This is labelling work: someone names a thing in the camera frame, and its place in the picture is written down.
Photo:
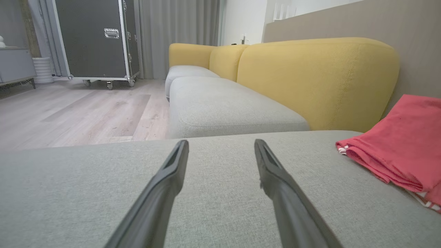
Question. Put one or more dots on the yellow sofa backrest cushion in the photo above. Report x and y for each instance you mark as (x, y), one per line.
(225, 62)

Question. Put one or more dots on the white ribbed bin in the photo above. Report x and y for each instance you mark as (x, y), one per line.
(43, 70)

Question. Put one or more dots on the red and white shirt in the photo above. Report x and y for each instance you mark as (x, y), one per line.
(403, 144)

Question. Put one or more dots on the red shorts white side stripe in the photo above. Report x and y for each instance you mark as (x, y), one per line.
(429, 204)

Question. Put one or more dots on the yellow sofa armrest cushion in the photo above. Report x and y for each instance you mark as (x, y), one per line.
(189, 55)

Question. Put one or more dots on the large grey sofa seat cushion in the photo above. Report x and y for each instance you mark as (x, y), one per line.
(220, 206)

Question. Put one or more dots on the grey cabinet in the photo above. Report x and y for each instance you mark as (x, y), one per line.
(15, 65)

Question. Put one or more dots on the large yellow sofa backrest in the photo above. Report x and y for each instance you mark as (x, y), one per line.
(317, 82)

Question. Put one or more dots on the grey curtain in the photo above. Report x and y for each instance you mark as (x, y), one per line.
(175, 34)

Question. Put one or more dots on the white ornament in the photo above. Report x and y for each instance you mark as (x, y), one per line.
(1, 42)

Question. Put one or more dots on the black wheeled flight case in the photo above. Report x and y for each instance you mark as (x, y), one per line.
(93, 38)

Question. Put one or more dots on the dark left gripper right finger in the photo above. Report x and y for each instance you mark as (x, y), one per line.
(293, 210)

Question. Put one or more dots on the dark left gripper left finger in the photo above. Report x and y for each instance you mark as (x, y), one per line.
(155, 206)

